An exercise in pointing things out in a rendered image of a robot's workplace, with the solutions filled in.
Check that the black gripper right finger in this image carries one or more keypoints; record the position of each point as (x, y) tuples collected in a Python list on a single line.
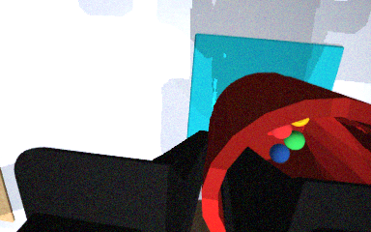
[(259, 197)]

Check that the blue marble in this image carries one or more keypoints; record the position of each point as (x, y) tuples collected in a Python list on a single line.
[(279, 153)]

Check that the yellow marble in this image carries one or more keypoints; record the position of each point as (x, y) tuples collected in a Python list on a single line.
[(301, 123)]

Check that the green marble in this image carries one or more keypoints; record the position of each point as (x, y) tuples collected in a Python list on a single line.
[(295, 141)]

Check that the red cup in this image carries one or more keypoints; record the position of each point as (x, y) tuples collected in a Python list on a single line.
[(337, 136)]

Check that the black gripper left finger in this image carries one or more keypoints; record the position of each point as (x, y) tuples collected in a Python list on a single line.
[(158, 195)]

